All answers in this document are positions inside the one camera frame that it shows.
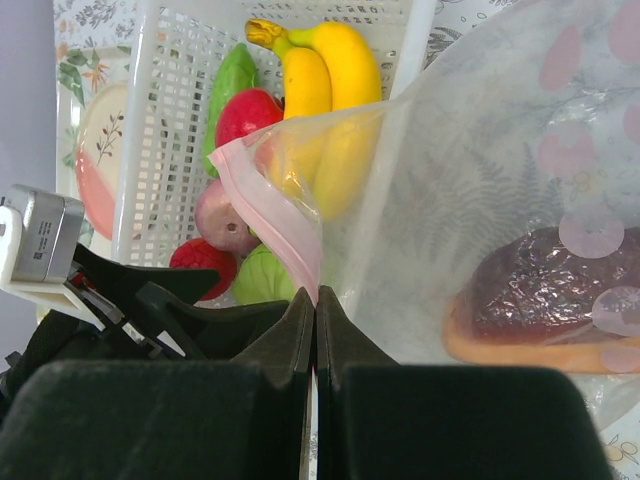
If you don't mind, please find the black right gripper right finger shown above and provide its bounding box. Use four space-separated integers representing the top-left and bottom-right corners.
315 286 612 479

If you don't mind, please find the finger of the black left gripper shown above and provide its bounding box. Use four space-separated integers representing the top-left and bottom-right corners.
136 283 289 360

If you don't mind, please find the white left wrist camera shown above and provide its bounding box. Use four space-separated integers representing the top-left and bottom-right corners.
1 184 105 331

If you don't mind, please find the green cabbage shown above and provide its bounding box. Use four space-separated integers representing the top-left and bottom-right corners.
231 244 297 304

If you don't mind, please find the floral table mat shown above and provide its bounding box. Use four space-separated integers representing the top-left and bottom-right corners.
54 1 639 479

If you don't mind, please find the green cucumber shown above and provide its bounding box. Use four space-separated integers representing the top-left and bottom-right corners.
202 43 260 178

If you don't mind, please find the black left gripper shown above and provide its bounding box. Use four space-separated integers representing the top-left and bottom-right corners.
1 243 221 419

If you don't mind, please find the pink beige round plate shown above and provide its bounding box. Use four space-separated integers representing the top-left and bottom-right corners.
75 82 128 240

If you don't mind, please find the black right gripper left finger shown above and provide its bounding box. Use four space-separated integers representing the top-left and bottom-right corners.
1 291 314 479

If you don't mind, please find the clear zip top bag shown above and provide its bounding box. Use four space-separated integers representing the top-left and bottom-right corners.
211 1 639 425

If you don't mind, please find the red strawberry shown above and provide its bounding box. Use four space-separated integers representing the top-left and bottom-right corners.
169 238 238 301

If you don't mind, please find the yellow banana bunch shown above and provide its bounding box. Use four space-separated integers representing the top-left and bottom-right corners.
245 19 382 221

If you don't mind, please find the leaf patterned tray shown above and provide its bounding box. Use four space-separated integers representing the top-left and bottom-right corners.
56 46 130 257

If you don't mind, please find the red apple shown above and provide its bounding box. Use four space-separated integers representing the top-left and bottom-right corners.
215 87 284 147

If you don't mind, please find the purple onion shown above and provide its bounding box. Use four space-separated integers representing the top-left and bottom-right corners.
195 179 260 255

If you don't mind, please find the white plastic basket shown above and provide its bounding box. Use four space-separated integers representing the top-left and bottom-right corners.
110 0 436 309

